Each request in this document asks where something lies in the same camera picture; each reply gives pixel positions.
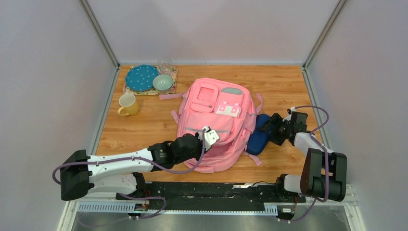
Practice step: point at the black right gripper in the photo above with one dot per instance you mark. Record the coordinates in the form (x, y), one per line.
(275, 120)

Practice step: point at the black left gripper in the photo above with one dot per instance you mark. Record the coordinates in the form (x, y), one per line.
(202, 145)

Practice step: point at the blue zip pencil case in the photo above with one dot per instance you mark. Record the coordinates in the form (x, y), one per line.
(258, 140)

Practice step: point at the pink backpack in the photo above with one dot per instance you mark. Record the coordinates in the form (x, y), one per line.
(227, 109)

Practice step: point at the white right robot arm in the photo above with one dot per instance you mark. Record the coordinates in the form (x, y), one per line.
(324, 171)

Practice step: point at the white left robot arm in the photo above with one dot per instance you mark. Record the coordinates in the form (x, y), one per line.
(83, 174)

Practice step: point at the light green bowl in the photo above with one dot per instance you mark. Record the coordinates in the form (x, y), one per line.
(163, 82)

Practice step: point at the yellow mug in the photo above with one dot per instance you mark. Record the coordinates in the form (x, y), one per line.
(128, 105)

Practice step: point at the floral tray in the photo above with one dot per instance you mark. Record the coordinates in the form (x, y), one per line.
(153, 91)

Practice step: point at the blue dotted plate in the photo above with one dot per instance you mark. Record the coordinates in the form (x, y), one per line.
(140, 78)

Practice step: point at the clear drinking glass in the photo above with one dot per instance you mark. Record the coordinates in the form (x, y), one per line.
(165, 66)

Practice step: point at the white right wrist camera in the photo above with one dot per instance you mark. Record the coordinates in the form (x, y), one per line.
(289, 112)

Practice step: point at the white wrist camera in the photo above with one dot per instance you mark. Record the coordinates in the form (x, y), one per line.
(209, 137)
(289, 112)

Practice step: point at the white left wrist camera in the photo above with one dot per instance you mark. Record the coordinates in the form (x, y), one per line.
(209, 137)

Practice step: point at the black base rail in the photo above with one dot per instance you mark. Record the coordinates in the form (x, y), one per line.
(219, 197)

